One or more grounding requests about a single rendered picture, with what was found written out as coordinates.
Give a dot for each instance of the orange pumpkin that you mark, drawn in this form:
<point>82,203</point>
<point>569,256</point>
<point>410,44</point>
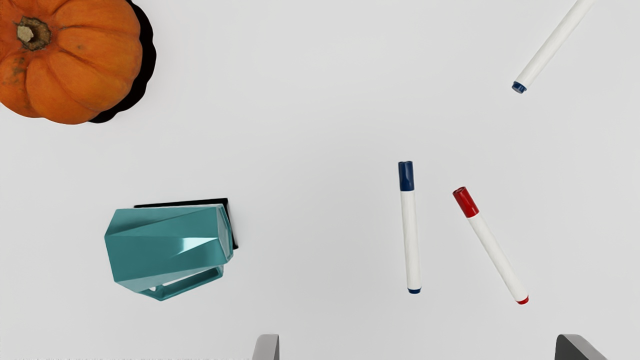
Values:
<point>67,57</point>

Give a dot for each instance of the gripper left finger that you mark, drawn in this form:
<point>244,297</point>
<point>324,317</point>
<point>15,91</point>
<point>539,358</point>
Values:
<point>266,348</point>

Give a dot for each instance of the white marker with blue cap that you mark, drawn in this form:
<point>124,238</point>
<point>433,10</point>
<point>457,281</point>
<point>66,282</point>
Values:
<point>410,230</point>
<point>552,42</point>

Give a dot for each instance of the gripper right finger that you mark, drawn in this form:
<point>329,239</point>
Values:
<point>577,350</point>

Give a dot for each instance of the teal faceted mug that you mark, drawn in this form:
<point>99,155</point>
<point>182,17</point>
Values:
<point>165,247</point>

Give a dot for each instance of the white marker with red cap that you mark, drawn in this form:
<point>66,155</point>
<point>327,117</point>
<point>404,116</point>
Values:
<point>492,247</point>

